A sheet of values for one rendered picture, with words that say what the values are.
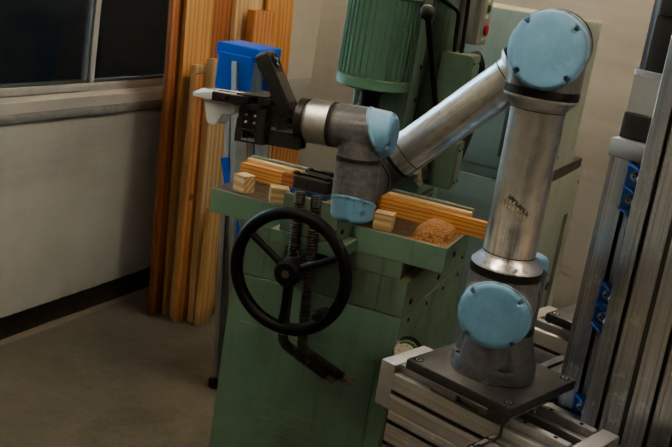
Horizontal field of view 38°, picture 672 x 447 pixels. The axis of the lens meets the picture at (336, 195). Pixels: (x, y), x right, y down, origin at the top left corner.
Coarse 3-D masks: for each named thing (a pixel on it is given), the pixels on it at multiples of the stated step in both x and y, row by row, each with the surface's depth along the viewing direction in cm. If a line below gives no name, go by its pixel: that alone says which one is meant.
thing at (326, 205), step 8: (288, 192) 221; (288, 200) 221; (328, 200) 220; (304, 208) 220; (328, 208) 218; (320, 216) 219; (328, 216) 218; (280, 224) 223; (288, 224) 222; (304, 224) 221; (336, 224) 218; (344, 224) 222; (304, 232) 221; (344, 232) 223; (320, 240) 220
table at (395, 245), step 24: (216, 192) 239; (264, 192) 242; (240, 216) 237; (288, 240) 223; (360, 240) 227; (384, 240) 224; (408, 240) 222; (456, 240) 227; (408, 264) 223; (432, 264) 221
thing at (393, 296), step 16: (256, 256) 238; (464, 256) 277; (256, 272) 238; (272, 272) 237; (320, 272) 232; (336, 272) 230; (352, 272) 229; (368, 272) 227; (416, 272) 232; (432, 272) 244; (448, 272) 262; (320, 288) 233; (336, 288) 231; (352, 288) 229; (368, 288) 228; (384, 288) 226; (400, 288) 225; (416, 288) 233; (432, 288) 249; (368, 304) 229; (384, 304) 227; (400, 304) 226
